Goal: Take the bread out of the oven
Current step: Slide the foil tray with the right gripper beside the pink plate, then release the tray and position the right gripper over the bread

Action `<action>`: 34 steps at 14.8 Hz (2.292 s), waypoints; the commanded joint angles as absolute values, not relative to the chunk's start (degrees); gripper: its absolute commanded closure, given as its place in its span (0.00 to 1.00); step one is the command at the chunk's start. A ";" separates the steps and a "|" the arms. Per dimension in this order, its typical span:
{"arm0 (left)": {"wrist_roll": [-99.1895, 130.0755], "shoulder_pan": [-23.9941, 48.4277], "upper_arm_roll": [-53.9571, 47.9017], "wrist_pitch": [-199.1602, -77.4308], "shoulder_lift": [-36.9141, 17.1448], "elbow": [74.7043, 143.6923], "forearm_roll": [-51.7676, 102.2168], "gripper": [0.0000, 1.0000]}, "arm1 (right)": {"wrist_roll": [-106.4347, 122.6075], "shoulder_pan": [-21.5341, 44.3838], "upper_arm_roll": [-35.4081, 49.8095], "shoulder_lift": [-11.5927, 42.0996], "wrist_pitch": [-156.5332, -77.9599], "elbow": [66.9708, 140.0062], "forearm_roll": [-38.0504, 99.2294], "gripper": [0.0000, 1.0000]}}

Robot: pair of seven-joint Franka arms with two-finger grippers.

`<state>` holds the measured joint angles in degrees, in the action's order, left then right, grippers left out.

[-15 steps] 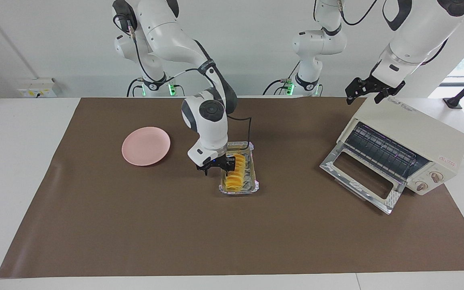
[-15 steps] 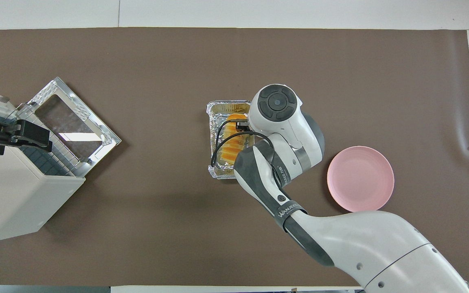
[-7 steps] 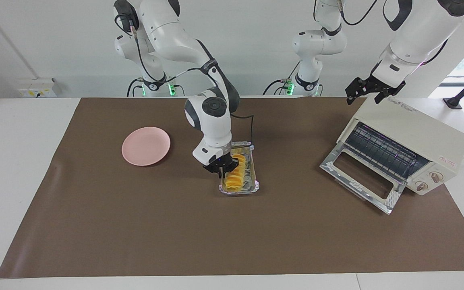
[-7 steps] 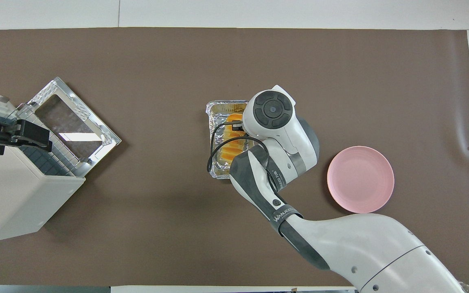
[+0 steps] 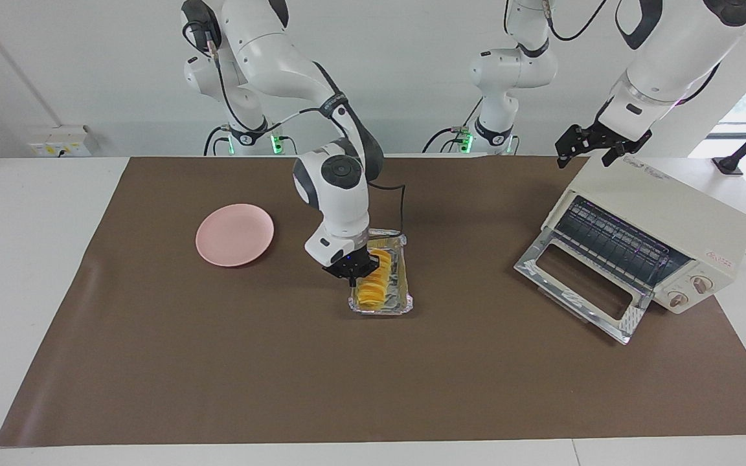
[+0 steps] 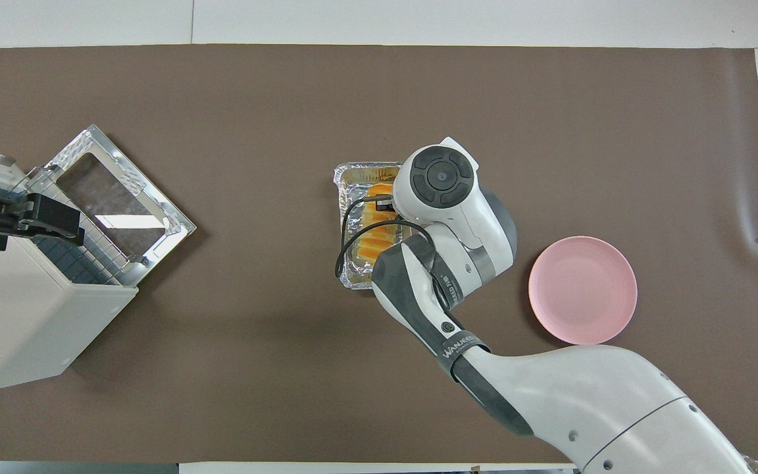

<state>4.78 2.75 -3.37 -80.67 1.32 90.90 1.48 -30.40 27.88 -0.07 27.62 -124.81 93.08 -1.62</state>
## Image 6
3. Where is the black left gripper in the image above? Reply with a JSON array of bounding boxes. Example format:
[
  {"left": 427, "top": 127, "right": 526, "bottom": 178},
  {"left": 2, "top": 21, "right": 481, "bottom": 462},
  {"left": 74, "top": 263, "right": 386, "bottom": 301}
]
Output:
[{"left": 0, "top": 194, "right": 86, "bottom": 252}]

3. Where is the aluminium foil tray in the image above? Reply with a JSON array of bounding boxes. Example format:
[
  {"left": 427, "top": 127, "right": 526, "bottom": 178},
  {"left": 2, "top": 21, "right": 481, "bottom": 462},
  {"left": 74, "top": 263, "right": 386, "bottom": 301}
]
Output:
[{"left": 333, "top": 161, "right": 413, "bottom": 291}]

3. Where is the golden ridged bread loaf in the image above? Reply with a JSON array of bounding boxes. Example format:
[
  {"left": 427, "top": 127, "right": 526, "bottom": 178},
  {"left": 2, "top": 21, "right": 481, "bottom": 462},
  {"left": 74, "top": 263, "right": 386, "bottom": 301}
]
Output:
[{"left": 358, "top": 183, "right": 398, "bottom": 263}]

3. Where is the white toaster oven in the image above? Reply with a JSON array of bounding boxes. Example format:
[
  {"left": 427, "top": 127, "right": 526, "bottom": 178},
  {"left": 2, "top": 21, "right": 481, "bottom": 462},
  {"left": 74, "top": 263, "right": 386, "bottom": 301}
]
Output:
[{"left": 0, "top": 191, "right": 139, "bottom": 394}]

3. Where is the brown table mat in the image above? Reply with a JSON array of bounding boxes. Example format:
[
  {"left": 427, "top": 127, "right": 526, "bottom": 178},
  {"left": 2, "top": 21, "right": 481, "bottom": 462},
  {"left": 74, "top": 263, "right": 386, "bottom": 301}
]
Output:
[{"left": 0, "top": 43, "right": 758, "bottom": 463}]

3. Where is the pink round plate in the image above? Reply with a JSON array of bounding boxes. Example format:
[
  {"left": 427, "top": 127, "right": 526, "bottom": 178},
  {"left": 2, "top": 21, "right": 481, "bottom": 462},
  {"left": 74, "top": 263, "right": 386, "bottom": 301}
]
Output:
[{"left": 528, "top": 236, "right": 638, "bottom": 346}]

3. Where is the metal oven wire rack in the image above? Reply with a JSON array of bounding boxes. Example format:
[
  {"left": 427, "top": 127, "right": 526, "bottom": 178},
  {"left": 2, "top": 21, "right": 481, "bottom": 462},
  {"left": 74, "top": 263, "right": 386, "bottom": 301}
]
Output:
[{"left": 30, "top": 191, "right": 123, "bottom": 287}]

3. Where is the glass oven door silver frame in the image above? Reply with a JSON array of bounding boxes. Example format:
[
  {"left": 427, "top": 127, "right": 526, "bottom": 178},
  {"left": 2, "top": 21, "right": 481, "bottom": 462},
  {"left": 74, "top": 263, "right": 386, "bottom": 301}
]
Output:
[{"left": 43, "top": 124, "right": 197, "bottom": 287}]

